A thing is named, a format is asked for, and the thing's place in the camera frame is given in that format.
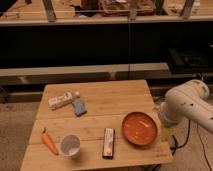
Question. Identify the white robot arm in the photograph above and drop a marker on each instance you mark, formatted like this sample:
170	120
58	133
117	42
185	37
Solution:
187	100

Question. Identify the blue sponge block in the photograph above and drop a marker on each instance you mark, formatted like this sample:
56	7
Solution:
79	107

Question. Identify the orange plate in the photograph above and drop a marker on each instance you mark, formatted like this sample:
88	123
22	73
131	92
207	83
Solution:
139	128

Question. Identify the white paper cup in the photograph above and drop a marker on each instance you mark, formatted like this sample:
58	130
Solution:
70	146

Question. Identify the orange toy carrot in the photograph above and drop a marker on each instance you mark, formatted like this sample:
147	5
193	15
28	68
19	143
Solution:
47	140

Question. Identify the black box on shelf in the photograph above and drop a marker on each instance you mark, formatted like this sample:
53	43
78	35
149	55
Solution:
190	61

